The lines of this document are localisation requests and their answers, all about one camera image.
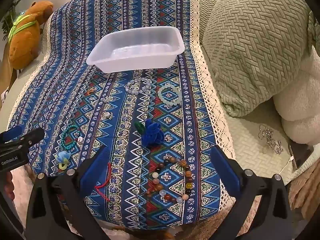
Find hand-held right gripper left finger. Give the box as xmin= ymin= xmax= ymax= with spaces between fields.
xmin=24 ymin=144 xmax=111 ymax=240

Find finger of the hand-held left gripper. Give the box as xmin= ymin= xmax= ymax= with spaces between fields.
xmin=0 ymin=127 xmax=46 ymax=153
xmin=0 ymin=127 xmax=23 ymax=142

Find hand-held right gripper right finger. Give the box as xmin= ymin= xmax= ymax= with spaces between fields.
xmin=209 ymin=146 xmax=297 ymax=240

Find person's left hand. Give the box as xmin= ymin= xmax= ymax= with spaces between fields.
xmin=3 ymin=171 xmax=17 ymax=202

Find light green sofa cover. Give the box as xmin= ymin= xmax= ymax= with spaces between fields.
xmin=194 ymin=0 xmax=308 ymax=183

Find blue fabric flower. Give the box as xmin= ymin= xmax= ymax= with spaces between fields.
xmin=141 ymin=119 xmax=166 ymax=147

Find blue patterned cloth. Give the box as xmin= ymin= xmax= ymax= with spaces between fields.
xmin=7 ymin=0 xmax=241 ymax=231

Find dark phone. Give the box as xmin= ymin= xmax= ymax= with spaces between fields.
xmin=287 ymin=143 xmax=314 ymax=171

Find beige fluffy blanket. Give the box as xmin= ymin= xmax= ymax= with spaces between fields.
xmin=287 ymin=155 xmax=320 ymax=209

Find brown plush toy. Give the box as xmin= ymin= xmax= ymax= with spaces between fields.
xmin=8 ymin=0 xmax=54 ymax=70

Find white plush pillow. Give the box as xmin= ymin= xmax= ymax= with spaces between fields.
xmin=272 ymin=47 xmax=320 ymax=146

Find green plant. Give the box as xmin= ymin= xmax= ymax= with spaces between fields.
xmin=0 ymin=0 xmax=23 ymax=41

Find clear plastic container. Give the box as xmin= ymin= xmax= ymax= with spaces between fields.
xmin=86 ymin=26 xmax=186 ymax=74

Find green textured cushion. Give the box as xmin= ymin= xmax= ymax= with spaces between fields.
xmin=202 ymin=0 xmax=313 ymax=118
xmin=307 ymin=11 xmax=320 ymax=48

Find red string bracelet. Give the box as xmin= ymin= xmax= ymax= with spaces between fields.
xmin=95 ymin=162 xmax=112 ymax=202

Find turquoise bead bracelet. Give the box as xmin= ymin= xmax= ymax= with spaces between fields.
xmin=60 ymin=125 xmax=84 ymax=151

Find light blue flower hair tie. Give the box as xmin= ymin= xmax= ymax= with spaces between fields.
xmin=54 ymin=150 xmax=71 ymax=170

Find multicoloured bead bracelet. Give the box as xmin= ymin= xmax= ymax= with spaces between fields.
xmin=146 ymin=156 xmax=195 ymax=204

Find clear bead bracelet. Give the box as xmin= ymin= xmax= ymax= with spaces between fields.
xmin=124 ymin=78 xmax=153 ymax=96

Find pale green bead bracelet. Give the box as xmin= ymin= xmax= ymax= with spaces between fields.
xmin=157 ymin=85 xmax=181 ymax=108

